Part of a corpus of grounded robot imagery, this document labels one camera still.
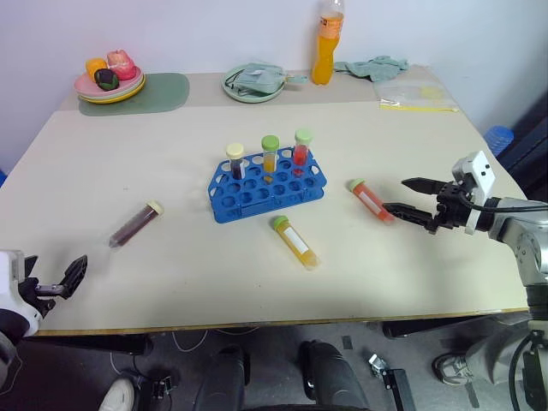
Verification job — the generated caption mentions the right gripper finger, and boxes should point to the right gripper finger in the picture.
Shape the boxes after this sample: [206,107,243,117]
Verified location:
[380,201,438,234]
[401,176,447,197]

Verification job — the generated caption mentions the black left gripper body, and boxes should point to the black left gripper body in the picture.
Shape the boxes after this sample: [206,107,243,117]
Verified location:
[18,277,64,319]

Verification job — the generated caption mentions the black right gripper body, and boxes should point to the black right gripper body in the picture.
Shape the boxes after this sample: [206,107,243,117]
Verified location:
[432,181,477,234]

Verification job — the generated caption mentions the orange liquid tube green cap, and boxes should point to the orange liquid tube green cap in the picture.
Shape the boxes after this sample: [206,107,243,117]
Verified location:
[347,178,397,223]

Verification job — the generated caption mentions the purple liquid tube cream cap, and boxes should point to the purple liquid tube cream cap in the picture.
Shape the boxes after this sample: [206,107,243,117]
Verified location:
[108,200,165,250]
[225,143,247,181]

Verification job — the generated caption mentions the yellow liquid tube green cap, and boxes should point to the yellow liquid tube green cap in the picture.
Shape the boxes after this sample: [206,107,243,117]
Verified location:
[271,215,322,272]
[261,134,280,183]

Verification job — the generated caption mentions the red liquid tube green cap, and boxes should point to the red liquid tube green cap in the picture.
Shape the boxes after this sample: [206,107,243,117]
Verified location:
[292,128,313,176]

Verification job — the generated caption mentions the blue plastic test tube rack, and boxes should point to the blue plastic test tube rack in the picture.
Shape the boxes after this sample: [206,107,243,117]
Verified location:
[208,147,327,224]

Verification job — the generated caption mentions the blue plastic container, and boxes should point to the blue plastic container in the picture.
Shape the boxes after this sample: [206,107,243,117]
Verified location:
[483,125,515,158]

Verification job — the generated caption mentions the clear zip plastic bag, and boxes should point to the clear zip plastic bag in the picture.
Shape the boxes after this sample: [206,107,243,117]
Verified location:
[372,80,460,114]

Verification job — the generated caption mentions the dark chair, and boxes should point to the dark chair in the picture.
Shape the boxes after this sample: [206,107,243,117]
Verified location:
[497,89,548,199]

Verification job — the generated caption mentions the white shoe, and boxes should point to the white shoe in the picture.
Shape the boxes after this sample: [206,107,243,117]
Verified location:
[98,378,136,411]

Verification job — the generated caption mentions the green crumpled cloth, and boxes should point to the green crumpled cloth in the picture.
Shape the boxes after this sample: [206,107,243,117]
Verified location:
[332,55,410,83]

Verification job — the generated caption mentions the small black floor device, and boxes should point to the small black floor device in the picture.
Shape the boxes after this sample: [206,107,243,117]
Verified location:
[151,375,176,400]

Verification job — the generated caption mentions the grey trouser leg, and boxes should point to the grey trouser leg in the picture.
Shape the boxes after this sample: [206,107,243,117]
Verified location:
[463,327,534,389]

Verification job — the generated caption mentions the grey white sneaker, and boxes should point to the grey white sneaker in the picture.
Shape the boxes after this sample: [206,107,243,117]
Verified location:
[432,351,474,387]

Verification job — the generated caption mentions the orange juice bottle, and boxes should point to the orange juice bottle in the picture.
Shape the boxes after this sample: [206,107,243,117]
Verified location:
[310,0,347,86]

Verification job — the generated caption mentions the stacked plates with fruit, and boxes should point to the stacked plates with fruit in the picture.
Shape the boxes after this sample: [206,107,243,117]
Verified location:
[77,73,147,105]

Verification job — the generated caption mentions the dark rounded shape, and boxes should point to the dark rounded shape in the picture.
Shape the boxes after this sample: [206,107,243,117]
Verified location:
[194,343,252,411]
[296,339,372,411]

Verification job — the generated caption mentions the pink plate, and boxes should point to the pink plate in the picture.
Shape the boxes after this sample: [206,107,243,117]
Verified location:
[74,66,144,96]

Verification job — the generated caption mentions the light green plate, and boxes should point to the light green plate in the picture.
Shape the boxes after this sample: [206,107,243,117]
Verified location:
[221,63,286,104]

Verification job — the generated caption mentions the dark purple toy fruit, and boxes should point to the dark purple toy fruit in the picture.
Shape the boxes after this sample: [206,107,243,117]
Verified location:
[93,68,121,92]

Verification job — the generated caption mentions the green placemat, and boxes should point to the green placemat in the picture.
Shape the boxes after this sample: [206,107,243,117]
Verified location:
[77,72,191,118]

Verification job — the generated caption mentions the orange toy pepper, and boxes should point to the orange toy pepper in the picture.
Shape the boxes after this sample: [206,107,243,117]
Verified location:
[85,57,109,79]

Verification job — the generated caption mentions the pink toy cake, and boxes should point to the pink toy cake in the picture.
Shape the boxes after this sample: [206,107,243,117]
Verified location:
[106,50,138,81]

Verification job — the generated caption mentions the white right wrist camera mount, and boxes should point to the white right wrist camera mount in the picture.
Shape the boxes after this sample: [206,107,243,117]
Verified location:
[451,150,498,236]

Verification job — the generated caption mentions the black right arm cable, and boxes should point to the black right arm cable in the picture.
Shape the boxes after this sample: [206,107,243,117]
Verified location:
[467,198,548,213]

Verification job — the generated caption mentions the black table frame bar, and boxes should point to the black table frame bar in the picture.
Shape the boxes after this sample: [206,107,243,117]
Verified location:
[25,332,154,357]
[381,313,532,340]

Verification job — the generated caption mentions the white floor cable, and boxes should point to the white floor cable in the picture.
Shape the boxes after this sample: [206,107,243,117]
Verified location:
[170,325,260,352]

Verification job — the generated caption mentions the black caster bracket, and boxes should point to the black caster bracket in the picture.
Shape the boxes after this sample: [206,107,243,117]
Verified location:
[366,352,417,411]

